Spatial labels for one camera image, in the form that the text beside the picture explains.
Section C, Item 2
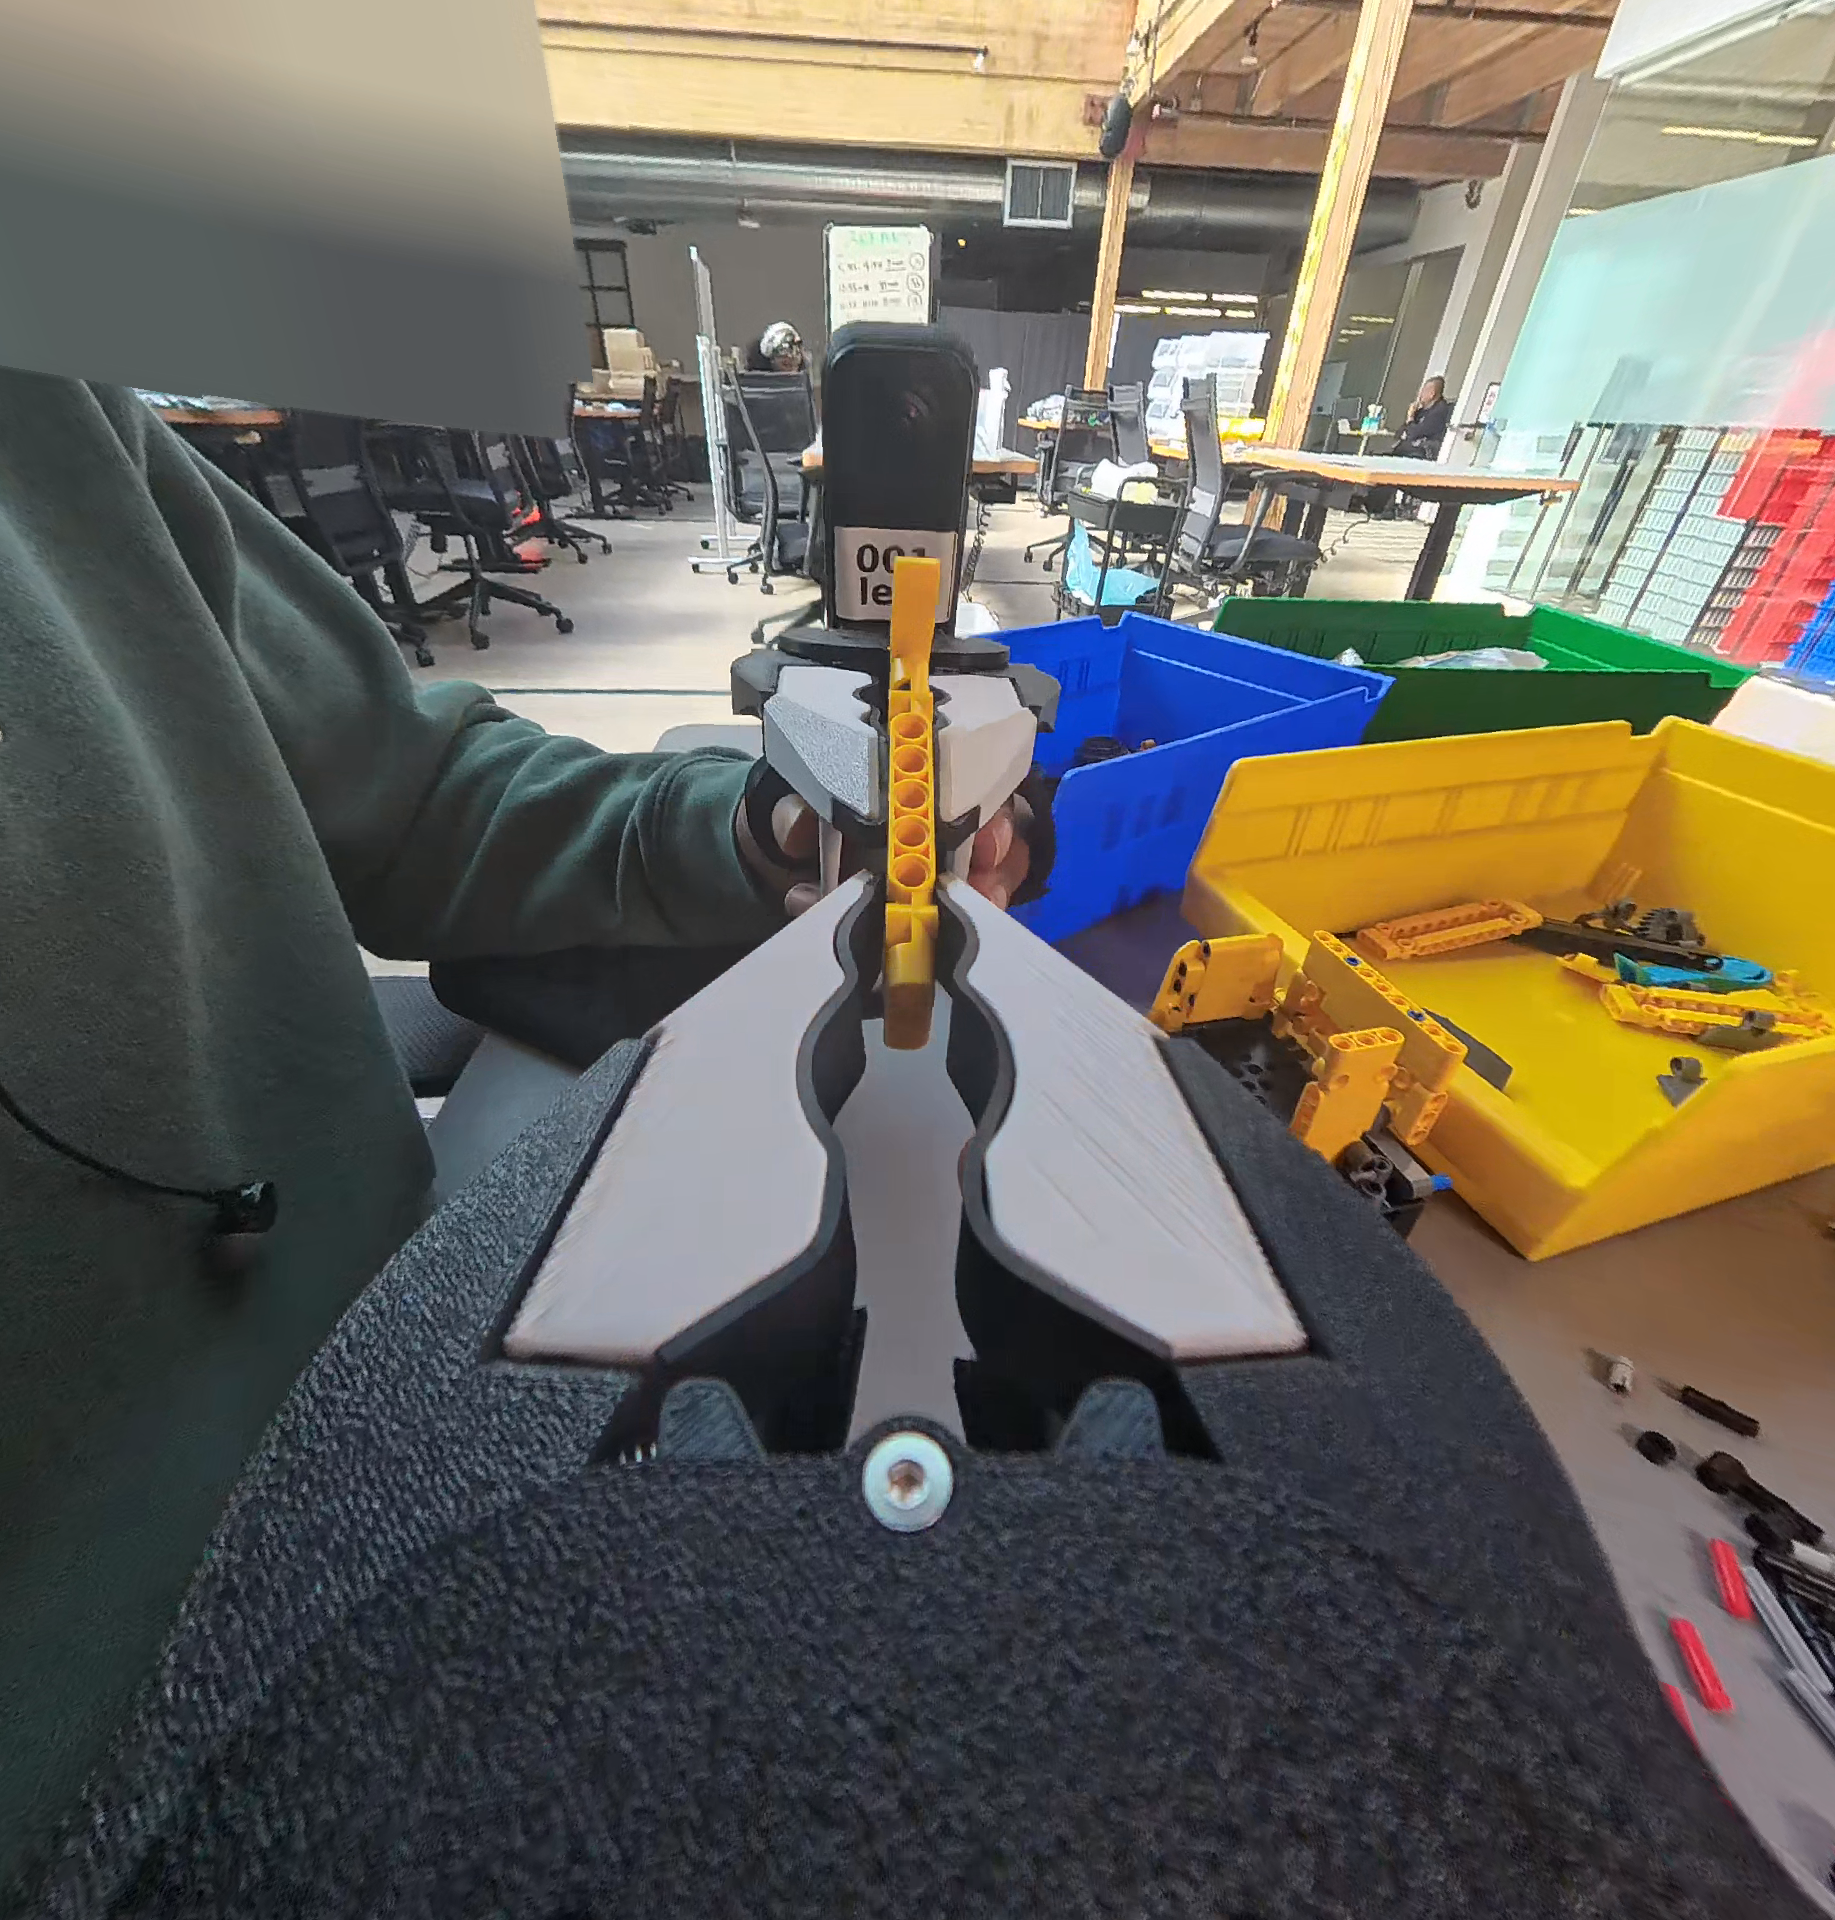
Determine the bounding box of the pile of small lego pins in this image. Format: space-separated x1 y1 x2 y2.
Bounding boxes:
1588 1347 1835 1920

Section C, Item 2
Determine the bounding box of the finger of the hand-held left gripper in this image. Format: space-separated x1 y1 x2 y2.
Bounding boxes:
760 666 896 830
932 684 1045 822

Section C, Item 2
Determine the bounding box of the yellow plastic bin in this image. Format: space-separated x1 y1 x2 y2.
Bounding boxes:
1182 715 1835 1262

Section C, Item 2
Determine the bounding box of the small yellow lego beam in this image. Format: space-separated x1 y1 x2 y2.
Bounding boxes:
881 892 943 1051

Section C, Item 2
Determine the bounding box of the wooden top desk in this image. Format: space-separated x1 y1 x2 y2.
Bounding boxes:
1236 445 1582 604

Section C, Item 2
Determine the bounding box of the dark grey flat lego panel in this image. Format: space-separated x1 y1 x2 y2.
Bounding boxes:
1416 1004 1515 1094

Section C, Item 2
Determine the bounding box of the black mesh chair seat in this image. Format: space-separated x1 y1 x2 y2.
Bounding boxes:
367 973 487 1099

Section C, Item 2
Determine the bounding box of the yellow lego ladder frame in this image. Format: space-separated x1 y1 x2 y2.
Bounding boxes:
1563 961 1835 1051
1351 898 1543 963

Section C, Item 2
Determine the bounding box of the green plastic bin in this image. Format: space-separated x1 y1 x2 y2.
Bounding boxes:
1212 595 1754 748

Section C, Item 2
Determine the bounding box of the wall of clear parts drawers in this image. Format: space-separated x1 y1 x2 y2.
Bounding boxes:
1582 426 1762 634

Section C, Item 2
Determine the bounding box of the stack of red storage bins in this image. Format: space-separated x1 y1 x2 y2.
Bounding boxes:
1713 431 1835 664

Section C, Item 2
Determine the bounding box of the blue plastic bin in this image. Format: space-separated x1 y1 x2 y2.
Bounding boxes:
985 610 1394 943

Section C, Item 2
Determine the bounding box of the person's left hand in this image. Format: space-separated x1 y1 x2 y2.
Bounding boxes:
738 756 1040 920

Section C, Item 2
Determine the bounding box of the black lego link assembly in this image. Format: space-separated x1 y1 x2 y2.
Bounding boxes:
1531 896 1724 971

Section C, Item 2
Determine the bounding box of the black office chair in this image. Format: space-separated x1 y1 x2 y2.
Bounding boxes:
502 431 616 566
1161 374 1327 604
359 424 577 651

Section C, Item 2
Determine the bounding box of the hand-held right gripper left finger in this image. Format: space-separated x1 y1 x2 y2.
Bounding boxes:
504 877 879 1456

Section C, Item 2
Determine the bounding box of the yellow lego panel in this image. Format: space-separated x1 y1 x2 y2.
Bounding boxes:
886 556 946 904

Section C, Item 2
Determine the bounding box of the person in green sweatshirt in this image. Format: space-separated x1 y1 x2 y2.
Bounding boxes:
0 361 775 1884

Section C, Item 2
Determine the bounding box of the black and yellow lego model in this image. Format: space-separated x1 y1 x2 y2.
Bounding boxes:
1148 928 1468 1220

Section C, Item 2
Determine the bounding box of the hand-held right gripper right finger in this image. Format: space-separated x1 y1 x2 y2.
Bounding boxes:
939 882 1309 1456

